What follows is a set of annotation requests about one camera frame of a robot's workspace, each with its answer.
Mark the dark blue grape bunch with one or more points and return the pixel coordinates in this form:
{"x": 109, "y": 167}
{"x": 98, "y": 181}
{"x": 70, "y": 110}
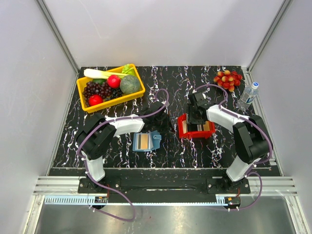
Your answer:
{"x": 116, "y": 93}

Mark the red apple upper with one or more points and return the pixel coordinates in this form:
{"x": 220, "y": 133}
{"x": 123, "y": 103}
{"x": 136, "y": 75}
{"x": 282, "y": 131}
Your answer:
{"x": 114, "y": 81}

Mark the red apple lower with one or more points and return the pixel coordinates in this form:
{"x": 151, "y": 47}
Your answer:
{"x": 95, "y": 100}

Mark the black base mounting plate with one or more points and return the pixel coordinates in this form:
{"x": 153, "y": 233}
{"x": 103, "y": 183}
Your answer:
{"x": 198, "y": 180}

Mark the red apple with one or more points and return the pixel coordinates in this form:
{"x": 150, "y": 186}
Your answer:
{"x": 95, "y": 100}
{"x": 114, "y": 81}

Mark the yellow plastic tray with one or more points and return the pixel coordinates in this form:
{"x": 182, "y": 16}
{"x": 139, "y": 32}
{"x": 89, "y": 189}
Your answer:
{"x": 107, "y": 102}

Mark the white green leek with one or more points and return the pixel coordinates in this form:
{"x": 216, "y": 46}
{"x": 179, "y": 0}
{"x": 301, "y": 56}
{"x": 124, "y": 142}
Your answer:
{"x": 126, "y": 70}

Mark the green cantaloupe melon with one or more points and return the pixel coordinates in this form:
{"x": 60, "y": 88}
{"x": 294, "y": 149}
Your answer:
{"x": 129, "y": 85}

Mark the red plastic bin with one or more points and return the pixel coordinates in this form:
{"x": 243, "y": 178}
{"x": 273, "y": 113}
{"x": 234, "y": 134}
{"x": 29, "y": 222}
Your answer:
{"x": 192, "y": 135}

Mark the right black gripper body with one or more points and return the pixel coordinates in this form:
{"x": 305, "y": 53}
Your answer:
{"x": 192, "y": 117}

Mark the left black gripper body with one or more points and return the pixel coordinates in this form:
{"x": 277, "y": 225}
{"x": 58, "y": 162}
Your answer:
{"x": 161, "y": 124}

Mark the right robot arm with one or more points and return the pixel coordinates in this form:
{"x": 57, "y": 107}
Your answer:
{"x": 251, "y": 139}

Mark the stack of credit cards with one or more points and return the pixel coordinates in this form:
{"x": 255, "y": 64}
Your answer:
{"x": 187, "y": 127}

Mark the green lime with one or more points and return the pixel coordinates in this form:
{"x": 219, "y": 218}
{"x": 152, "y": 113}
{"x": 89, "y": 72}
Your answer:
{"x": 99, "y": 80}

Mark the lychee fruit cluster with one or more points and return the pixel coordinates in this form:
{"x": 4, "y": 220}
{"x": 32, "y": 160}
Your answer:
{"x": 229, "y": 80}

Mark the clear water bottle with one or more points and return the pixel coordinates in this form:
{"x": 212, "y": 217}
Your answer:
{"x": 249, "y": 94}

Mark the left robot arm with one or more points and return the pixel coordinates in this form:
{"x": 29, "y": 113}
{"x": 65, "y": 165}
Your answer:
{"x": 96, "y": 135}

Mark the purple grape bunch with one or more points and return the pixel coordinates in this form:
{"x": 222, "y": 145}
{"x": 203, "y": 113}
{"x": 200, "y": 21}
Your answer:
{"x": 91, "y": 88}

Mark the blue card holder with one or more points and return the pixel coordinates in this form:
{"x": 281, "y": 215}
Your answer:
{"x": 155, "y": 139}

